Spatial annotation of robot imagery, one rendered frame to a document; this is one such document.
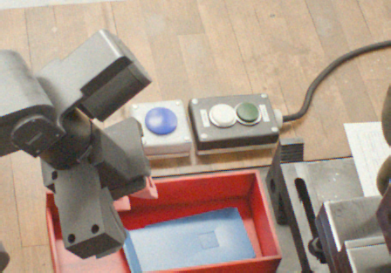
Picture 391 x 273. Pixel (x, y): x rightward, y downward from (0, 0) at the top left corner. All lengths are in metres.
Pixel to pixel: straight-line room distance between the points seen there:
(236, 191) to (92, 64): 0.38
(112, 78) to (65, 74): 0.04
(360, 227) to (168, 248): 0.29
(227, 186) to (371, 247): 0.33
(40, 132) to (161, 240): 0.35
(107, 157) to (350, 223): 0.23
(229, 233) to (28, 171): 0.25
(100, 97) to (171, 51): 0.46
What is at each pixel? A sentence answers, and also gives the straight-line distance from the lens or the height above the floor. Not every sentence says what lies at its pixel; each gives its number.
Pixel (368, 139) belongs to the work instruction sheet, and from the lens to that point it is 1.25.
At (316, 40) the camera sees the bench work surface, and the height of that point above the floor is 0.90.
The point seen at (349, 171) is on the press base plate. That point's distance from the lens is 1.22.
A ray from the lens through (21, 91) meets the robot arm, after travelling 0.77.
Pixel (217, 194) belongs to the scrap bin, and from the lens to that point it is 1.13.
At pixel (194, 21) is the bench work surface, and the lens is 1.32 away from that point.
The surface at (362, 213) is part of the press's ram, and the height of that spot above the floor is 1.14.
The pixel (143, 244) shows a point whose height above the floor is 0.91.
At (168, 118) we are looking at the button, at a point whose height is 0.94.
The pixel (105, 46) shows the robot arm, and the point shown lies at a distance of 0.81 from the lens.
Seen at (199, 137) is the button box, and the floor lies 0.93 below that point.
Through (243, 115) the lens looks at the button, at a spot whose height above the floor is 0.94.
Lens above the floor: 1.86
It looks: 55 degrees down
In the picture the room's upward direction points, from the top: 10 degrees clockwise
